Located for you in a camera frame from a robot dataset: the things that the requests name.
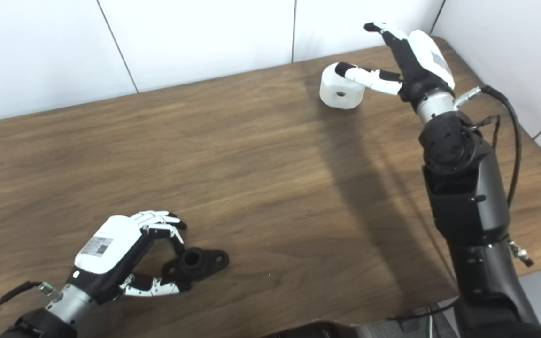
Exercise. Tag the round white piece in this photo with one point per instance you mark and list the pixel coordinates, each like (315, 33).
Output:
(341, 96)

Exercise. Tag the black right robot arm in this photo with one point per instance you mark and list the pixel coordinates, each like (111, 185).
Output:
(467, 197)

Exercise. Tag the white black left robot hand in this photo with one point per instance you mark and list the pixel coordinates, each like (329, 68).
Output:
(106, 246)

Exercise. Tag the black robot torso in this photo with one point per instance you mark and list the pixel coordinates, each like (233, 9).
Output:
(313, 330)

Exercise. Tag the black flanged holder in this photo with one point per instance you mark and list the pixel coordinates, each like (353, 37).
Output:
(200, 264)

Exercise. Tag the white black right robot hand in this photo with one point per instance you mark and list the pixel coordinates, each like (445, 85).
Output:
(423, 61)

